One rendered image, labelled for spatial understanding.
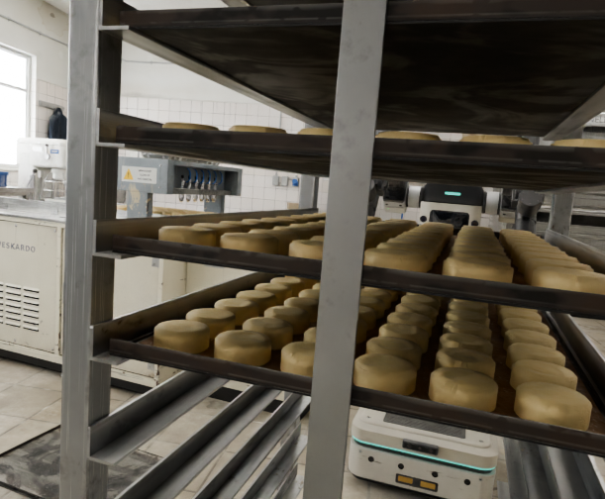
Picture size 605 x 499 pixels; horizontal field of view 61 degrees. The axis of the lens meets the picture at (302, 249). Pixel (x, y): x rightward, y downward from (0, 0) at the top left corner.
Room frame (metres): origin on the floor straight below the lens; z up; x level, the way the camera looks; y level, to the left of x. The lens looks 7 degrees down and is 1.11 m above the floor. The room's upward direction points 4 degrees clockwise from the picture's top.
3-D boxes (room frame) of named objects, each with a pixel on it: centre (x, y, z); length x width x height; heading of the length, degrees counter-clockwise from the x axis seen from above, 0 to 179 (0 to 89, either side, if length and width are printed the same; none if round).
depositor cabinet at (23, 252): (2.95, 1.11, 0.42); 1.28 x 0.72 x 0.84; 69
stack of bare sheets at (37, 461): (1.79, 0.75, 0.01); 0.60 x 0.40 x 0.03; 69
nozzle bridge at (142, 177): (2.78, 0.66, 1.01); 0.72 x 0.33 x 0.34; 159
